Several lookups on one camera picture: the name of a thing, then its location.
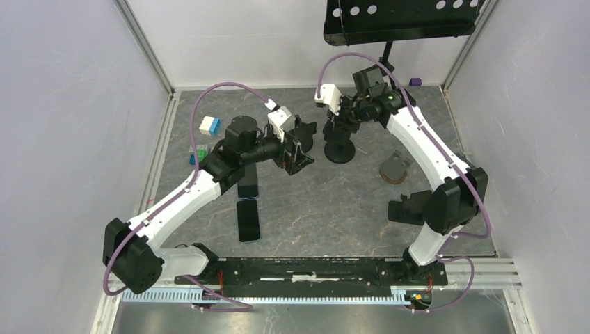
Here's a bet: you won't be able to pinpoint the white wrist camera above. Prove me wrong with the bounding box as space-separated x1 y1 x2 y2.
264 99 295 143
314 83 342 116

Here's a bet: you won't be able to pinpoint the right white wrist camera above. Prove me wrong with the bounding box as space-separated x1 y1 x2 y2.
314 83 342 116

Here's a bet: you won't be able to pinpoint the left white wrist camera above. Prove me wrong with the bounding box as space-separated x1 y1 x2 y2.
264 99 295 143

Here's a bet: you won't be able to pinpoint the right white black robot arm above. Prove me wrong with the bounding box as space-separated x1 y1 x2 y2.
314 65 491 284

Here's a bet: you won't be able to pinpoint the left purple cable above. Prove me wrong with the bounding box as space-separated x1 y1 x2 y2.
102 81 278 312

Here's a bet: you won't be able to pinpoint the blue-edged black smartphone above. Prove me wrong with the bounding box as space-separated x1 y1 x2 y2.
237 164 259 200

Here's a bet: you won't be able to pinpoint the black music stand tripod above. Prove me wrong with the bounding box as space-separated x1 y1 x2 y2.
323 1 486 85

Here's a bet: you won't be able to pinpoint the green white blue blocks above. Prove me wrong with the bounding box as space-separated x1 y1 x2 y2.
189 144 209 166

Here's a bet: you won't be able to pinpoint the purple block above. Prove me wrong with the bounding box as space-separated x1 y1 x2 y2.
408 77 422 86

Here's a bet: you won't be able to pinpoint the purple cable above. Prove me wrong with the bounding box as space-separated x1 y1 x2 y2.
102 81 278 312
316 52 493 315

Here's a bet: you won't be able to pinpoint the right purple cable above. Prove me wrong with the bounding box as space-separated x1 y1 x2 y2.
316 52 493 315

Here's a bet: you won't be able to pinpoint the black round-base phone stand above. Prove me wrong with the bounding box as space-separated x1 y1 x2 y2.
293 115 317 153

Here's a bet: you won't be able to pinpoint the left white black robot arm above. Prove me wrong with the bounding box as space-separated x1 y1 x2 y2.
102 111 317 294

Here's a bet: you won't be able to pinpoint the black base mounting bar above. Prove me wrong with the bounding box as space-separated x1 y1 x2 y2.
196 257 448 298

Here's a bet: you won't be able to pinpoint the black square-base phone holder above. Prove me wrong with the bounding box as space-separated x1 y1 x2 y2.
388 190 432 226

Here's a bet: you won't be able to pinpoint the white and blue blocks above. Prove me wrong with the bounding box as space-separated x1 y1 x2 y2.
198 116 221 136

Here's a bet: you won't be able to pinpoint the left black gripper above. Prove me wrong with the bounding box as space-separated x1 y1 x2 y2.
241 127 314 175

